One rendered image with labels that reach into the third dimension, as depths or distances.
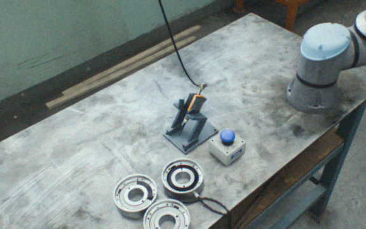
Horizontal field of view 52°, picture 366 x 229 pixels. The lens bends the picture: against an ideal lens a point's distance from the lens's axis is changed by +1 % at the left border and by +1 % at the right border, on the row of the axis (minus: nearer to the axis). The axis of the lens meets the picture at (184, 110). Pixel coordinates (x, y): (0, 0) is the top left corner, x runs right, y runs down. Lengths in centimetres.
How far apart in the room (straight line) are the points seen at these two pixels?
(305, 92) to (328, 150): 35
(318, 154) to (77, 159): 82
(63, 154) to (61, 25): 146
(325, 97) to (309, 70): 10
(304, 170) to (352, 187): 74
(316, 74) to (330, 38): 10
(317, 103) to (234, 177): 35
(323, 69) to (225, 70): 35
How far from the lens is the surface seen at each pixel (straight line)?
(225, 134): 97
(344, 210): 196
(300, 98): 114
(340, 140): 147
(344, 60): 110
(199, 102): 100
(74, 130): 115
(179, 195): 91
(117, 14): 262
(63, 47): 252
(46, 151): 112
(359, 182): 208
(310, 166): 136
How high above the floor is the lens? 159
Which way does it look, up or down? 44 degrees down
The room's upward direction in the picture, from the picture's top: 4 degrees counter-clockwise
